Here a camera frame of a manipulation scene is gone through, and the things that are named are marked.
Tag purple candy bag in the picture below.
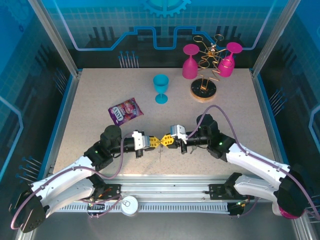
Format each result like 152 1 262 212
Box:
107 97 145 126

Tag blue plastic goblet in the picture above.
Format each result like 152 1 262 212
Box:
152 74 170 105

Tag pink plastic goblet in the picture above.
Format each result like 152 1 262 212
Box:
217 42 243 78
181 43 201 80

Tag silver tin can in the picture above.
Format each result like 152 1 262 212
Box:
120 195 139 217

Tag pink and white cup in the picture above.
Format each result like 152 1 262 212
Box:
272 201 306 221

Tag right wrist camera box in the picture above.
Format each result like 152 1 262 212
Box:
169 124 188 145

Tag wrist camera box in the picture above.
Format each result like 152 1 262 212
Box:
131 129 151 151
169 124 188 145

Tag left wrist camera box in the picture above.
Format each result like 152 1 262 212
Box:
131 129 151 151

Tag gold wire glass rack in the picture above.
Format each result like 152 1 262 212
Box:
190 34 225 103

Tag aluminium front rail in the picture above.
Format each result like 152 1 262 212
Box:
31 173 301 200

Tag aluminium side rail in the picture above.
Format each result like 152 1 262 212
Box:
41 71 82 182
249 69 292 182

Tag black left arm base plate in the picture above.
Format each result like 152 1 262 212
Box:
86 183 123 202

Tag slotted cable duct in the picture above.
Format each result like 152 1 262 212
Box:
53 202 230 213

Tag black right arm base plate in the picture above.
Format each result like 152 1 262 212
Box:
208 183 255 201

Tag aluminium frame post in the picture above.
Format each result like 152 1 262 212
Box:
27 0 82 77
249 0 296 77

